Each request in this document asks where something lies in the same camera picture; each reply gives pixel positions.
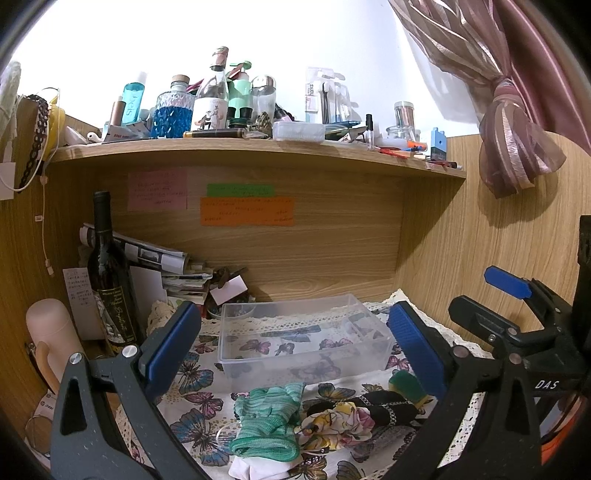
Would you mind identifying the black chain-trimmed fabric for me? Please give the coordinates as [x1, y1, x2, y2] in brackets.
[303, 390, 419, 427]

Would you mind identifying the green knitted cloth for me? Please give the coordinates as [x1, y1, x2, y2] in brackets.
[229, 382, 304, 463]

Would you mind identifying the floral fabric scrunchie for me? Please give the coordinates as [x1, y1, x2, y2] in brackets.
[294, 402, 376, 453]

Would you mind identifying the dark wine bottle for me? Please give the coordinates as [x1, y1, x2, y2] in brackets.
[87, 191, 144, 355]

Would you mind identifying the butterfly print tablecloth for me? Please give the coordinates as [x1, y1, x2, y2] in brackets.
[156, 291, 437, 479]

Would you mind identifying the stack of papers and magazines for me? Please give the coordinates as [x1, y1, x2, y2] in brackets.
[79, 223, 219, 305]

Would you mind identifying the white handwritten paper note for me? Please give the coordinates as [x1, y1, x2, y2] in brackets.
[62, 267, 104, 341]

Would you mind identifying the white small card box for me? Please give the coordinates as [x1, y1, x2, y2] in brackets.
[209, 275, 247, 306]

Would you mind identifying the clear plastic storage bin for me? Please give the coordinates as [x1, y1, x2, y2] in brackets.
[217, 294, 394, 392]

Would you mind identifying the blue small box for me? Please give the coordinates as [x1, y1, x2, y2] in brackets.
[431, 128, 447, 162]

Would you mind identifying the clear glass jar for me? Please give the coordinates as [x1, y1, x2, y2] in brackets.
[387, 101, 420, 142]

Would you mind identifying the pink sticky note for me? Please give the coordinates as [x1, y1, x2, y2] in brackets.
[127, 168, 188, 212]

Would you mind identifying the pink satin curtain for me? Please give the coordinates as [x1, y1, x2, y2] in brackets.
[391, 1, 590, 198]

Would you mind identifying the green sticky note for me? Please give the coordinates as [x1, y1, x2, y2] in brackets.
[206, 183, 276, 198]

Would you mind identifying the orange sticky note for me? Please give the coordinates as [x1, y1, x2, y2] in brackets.
[200, 197, 296, 227]

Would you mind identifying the wooden shelf board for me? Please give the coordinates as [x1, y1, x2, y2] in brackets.
[52, 138, 467, 180]

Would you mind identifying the clear rectangular plastic box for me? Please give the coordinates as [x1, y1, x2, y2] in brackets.
[273, 121, 325, 143]

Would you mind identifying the blue faceted glass bottle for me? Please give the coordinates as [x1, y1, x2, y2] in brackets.
[150, 74, 194, 138]

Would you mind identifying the white illustrated bottle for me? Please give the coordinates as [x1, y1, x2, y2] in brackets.
[191, 46, 228, 131]

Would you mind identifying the teal spray bottle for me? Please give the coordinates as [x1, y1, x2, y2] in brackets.
[122, 72, 146, 125]

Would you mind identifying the mint green bottle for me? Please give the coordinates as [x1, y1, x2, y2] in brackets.
[226, 61, 252, 127]

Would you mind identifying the black chain headband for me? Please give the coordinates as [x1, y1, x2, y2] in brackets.
[18, 94, 49, 189]

